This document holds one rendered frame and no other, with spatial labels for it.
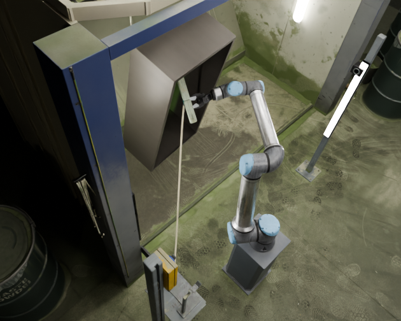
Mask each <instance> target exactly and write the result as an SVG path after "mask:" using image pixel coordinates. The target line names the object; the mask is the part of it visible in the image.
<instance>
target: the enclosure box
mask: <svg viewBox="0 0 401 321"><path fill-rule="evenodd" d="M235 39H236V35H234V34H233V33H232V32H230V31H229V30H228V29H227V28H226V27H224V26H223V25H222V24H221V23H219V22H218V21H217V20H216V19H214V18H213V17H212V16H211V15H210V14H208V13H207V12H205V13H203V14H202V15H199V16H198V17H195V18H193V19H192V20H190V21H188V22H186V23H184V24H182V25H180V26H178V27H176V28H174V29H172V30H170V31H168V32H166V33H164V34H163V35H161V36H159V37H157V38H155V39H153V40H151V41H149V42H147V43H145V44H143V45H141V46H139V47H137V48H135V49H133V50H131V51H130V64H129V78H128V86H127V100H126V108H125V122H124V130H123V143H124V147H125V148H126V149H127V150H128V151H129V152H130V153H131V154H132V155H133V156H134V157H135V158H136V159H137V160H138V161H140V162H141V163H142V164H143V165H144V166H145V167H146V168H147V169H148V170H150V171H151V172H152V171H153V170H154V169H155V168H156V167H158V166H159V165H160V164H161V163H163V162H164V161H165V160H166V159H167V158H168V157H169V156H170V155H172V154H173V153H174V152H175V151H176V150H177V149H178V148H179V147H180V137H181V118H182V109H183V99H182V96H181V93H180V91H179V87H178V83H177V82H178V81H179V80H180V79H182V78H183V77H184V79H185V83H186V87H187V89H188V93H189V96H190V97H191V96H192V95H194V94H199V93H205V94H208V93H210V90H212V89H213V88H215V87H216V84H217V83H218V80H219V78H220V75H221V73H222V71H223V68H224V65H225V63H226V61H227V58H228V56H229V53H230V51H231V49H232V46H233V44H234V41H235ZM208 104H209V102H208V103H206V104H204V106H203V107H201V108H198V109H194V112H195V116H196V118H197V121H196V123H193V124H191V123H190V121H189V119H188V115H187V112H186V109H185V112H184V120H183V139H182V145H183V144H184V143H186V142H187V141H188V140H189V139H190V138H191V137H192V136H193V135H194V134H196V133H197V131H198V128H199V126H200V124H201V121H202V118H203V116H204V114H205V112H206V109H207V107H208Z"/></svg>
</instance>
